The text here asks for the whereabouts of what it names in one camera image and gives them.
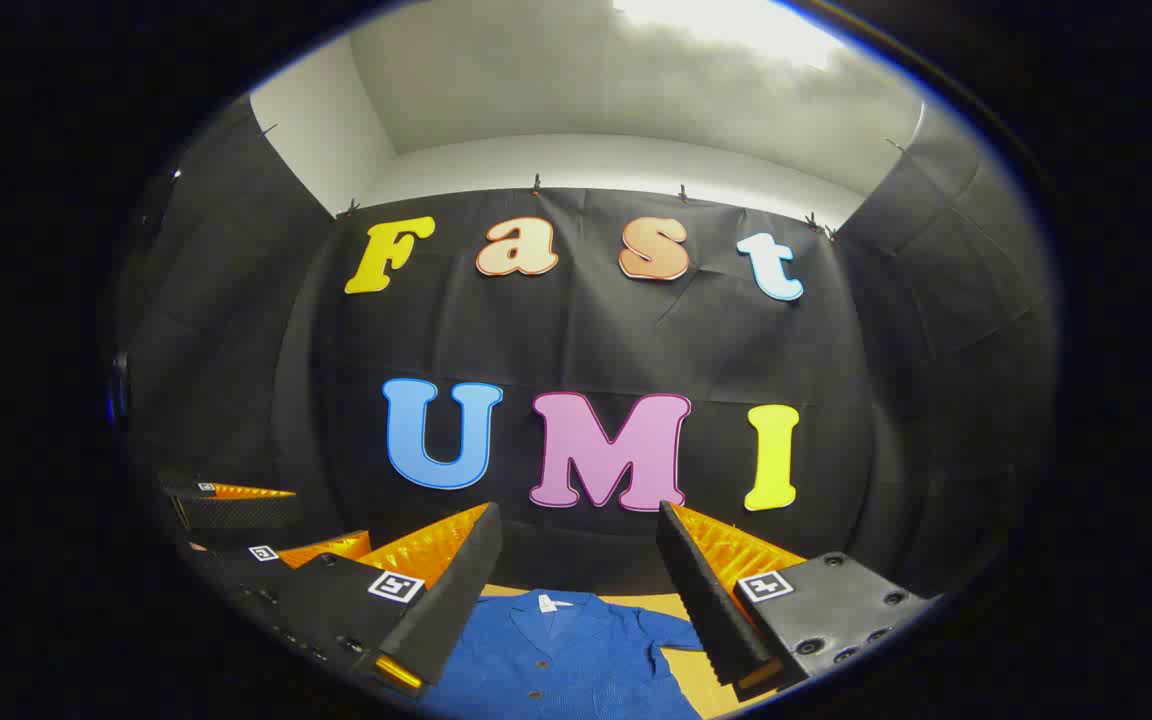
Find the blue button jacket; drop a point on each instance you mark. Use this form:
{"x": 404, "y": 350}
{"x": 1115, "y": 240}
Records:
{"x": 556, "y": 660}

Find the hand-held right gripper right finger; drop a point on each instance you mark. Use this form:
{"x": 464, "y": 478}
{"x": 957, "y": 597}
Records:
{"x": 701, "y": 600}

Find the black backdrop cloth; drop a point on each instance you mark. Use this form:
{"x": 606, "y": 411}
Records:
{"x": 586, "y": 340}

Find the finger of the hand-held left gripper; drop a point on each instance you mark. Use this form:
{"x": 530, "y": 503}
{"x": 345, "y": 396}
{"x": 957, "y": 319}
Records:
{"x": 236, "y": 568}
{"x": 236, "y": 512}

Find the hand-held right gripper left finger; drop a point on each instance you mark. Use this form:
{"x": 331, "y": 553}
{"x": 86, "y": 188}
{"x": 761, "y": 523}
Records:
{"x": 456, "y": 600}

